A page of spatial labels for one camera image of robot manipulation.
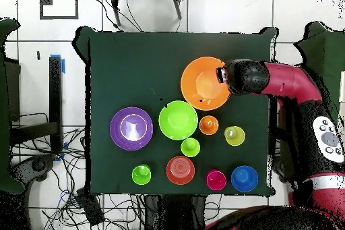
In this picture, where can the large orange bowl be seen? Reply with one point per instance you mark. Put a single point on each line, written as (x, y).
(199, 87)

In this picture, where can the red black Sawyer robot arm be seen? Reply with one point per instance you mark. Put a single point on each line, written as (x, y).
(291, 81)

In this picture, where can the green bowl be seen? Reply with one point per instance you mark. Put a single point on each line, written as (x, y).
(178, 120)

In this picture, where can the lime cup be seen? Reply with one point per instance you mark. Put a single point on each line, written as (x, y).
(190, 147)

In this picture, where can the orange cup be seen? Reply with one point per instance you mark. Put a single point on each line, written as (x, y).
(209, 125)

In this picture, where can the purple bowl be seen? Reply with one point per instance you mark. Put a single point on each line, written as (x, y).
(132, 128)

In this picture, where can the red-orange bowl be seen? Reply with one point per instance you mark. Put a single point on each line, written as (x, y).
(180, 170)

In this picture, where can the dark green tablecloth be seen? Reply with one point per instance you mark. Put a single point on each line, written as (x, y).
(134, 65)

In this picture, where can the yellow cup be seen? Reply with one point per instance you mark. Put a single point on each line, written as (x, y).
(234, 136)

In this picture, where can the green cup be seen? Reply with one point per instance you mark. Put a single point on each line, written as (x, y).
(141, 175)

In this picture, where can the pink cup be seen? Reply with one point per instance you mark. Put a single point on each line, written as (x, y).
(216, 181)

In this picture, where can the blue bowl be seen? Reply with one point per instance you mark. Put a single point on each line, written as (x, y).
(244, 178)

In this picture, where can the blue tape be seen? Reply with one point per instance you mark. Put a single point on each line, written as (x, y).
(63, 66)

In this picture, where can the dark grey chair base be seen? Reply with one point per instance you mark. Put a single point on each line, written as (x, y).
(280, 165)
(35, 166)

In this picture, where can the black stand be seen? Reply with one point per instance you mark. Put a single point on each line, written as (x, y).
(55, 92)

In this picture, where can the black power box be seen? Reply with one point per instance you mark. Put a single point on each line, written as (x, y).
(90, 207)

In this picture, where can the small black object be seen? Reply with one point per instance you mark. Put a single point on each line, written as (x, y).
(38, 55)

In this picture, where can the green cloth covered table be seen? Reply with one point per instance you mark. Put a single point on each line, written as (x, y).
(6, 106)
(323, 52)

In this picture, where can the white box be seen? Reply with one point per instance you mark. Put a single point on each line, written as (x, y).
(342, 84)

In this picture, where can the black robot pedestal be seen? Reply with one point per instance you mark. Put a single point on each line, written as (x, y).
(175, 213)

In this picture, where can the black post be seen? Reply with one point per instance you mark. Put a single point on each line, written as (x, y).
(274, 54)

